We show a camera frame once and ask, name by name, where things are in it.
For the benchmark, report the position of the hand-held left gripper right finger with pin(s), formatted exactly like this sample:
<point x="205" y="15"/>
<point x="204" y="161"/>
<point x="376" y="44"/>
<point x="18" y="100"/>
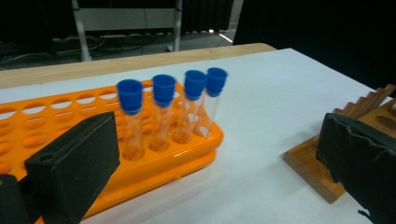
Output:
<point x="364" y="168"/>

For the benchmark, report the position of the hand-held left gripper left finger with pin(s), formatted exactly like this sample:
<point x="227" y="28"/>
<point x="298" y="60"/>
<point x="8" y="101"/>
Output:
<point x="74" y="165"/>

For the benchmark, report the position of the white metal stand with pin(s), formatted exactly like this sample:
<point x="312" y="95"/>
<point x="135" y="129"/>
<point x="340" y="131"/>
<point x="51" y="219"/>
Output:
<point x="124" y="18"/>

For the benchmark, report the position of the white table sheet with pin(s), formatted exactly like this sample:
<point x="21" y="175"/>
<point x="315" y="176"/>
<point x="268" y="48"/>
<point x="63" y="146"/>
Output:
<point x="264" y="109"/>

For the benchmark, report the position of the wooden test tube rack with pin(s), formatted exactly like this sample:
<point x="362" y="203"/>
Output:
<point x="308" y="161"/>

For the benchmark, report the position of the orange plastic test tube rack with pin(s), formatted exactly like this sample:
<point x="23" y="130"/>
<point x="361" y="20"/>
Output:
<point x="174" y="161"/>

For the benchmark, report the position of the blue-capped glass test tube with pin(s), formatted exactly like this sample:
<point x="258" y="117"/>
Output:
<point x="163" y="87"/>
<point x="217" y="79"/>
<point x="194" y="82"/>
<point x="130" y="93"/>

